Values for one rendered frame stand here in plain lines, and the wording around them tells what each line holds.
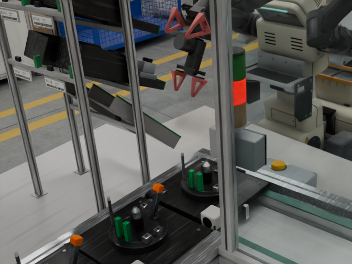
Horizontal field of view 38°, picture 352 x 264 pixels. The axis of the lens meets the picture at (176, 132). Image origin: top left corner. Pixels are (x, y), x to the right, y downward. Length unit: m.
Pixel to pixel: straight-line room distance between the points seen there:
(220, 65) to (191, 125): 1.03
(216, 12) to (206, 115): 1.14
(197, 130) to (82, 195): 0.55
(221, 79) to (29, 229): 0.80
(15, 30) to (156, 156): 3.76
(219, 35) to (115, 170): 0.89
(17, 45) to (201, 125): 3.65
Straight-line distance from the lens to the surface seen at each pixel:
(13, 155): 3.95
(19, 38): 5.41
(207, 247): 1.20
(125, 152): 1.84
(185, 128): 1.97
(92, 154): 1.31
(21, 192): 1.72
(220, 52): 0.96
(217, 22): 0.95
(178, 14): 1.58
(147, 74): 1.46
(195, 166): 1.49
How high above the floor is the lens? 1.72
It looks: 26 degrees down
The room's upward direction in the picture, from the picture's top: 5 degrees counter-clockwise
